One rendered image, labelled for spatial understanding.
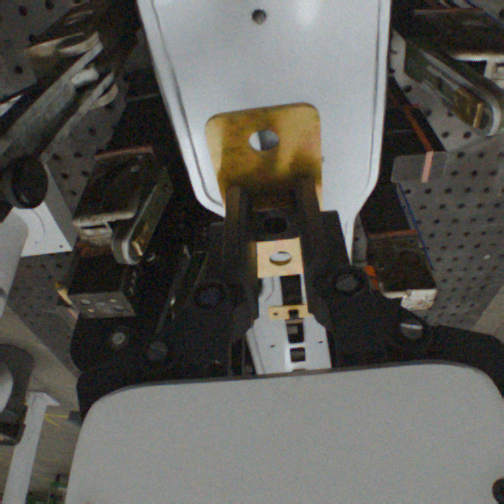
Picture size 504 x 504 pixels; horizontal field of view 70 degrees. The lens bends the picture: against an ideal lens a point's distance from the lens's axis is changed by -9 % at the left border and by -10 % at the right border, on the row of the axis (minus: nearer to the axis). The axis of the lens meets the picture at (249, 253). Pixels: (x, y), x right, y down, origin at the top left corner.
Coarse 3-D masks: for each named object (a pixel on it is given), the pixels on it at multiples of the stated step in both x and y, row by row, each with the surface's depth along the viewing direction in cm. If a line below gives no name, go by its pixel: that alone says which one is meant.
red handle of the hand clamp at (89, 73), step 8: (88, 64) 28; (80, 72) 28; (88, 72) 28; (96, 72) 29; (72, 80) 28; (80, 80) 28; (88, 80) 29; (96, 80) 30; (24, 88) 27; (8, 96) 27; (16, 96) 27; (0, 104) 26; (8, 104) 26; (0, 112) 26
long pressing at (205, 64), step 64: (192, 0) 30; (256, 0) 31; (320, 0) 30; (384, 0) 30; (192, 64) 35; (256, 64) 35; (320, 64) 35; (384, 64) 35; (192, 128) 40; (192, 192) 47; (256, 320) 69
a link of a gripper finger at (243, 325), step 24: (240, 192) 14; (240, 216) 13; (216, 240) 13; (240, 240) 12; (216, 264) 13; (240, 264) 12; (240, 288) 12; (240, 312) 12; (168, 336) 11; (240, 336) 12; (144, 360) 11; (168, 360) 11
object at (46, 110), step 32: (64, 64) 26; (32, 96) 23; (64, 96) 26; (96, 96) 29; (0, 128) 21; (32, 128) 23; (64, 128) 25; (0, 160) 21; (32, 160) 19; (0, 192) 19; (32, 192) 19
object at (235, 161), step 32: (224, 128) 12; (256, 128) 12; (288, 128) 13; (320, 128) 12; (224, 160) 13; (256, 160) 13; (288, 160) 13; (320, 160) 13; (224, 192) 15; (256, 192) 15; (288, 192) 14; (320, 192) 15; (256, 224) 15; (288, 224) 15
